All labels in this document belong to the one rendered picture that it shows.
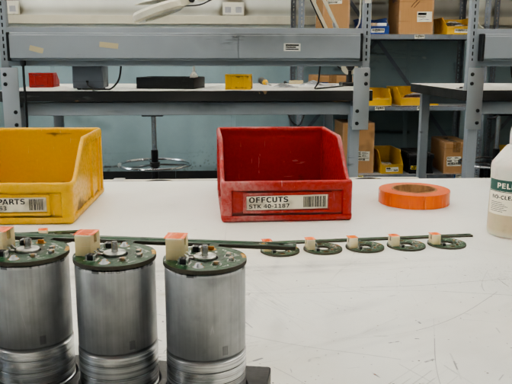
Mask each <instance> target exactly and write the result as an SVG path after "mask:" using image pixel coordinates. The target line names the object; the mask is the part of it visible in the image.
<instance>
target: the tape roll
mask: <svg viewBox="0 0 512 384"><path fill-rule="evenodd" d="M378 201H379V202H380V203H381V204H383V205H386V206H390V207H395V208H399V209H406V210H436V209H441V208H444V207H447V206H449V204H450V189H448V188H446V187H442V186H439V185H435V184H424V183H411V182H401V183H391V184H384V185H381V186H379V198H378Z"/></svg>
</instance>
